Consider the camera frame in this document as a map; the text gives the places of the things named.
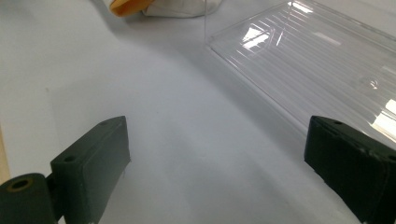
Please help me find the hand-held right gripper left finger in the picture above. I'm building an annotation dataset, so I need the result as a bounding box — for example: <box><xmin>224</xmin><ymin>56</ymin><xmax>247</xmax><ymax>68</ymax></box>
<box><xmin>50</xmin><ymin>116</ymin><xmax>131</xmax><ymax>224</ymax></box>

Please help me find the clear plastic tray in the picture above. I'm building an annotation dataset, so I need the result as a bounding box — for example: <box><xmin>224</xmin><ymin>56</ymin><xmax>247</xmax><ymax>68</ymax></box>
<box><xmin>205</xmin><ymin>0</ymin><xmax>396</xmax><ymax>150</ymax></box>

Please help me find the white tote bag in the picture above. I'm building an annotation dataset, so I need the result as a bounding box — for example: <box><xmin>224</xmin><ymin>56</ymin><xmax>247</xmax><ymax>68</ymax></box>
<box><xmin>108</xmin><ymin>0</ymin><xmax>223</xmax><ymax>19</ymax></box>

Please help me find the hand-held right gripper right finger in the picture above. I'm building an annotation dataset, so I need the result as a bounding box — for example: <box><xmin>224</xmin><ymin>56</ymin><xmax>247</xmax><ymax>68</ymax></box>
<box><xmin>304</xmin><ymin>115</ymin><xmax>396</xmax><ymax>224</ymax></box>

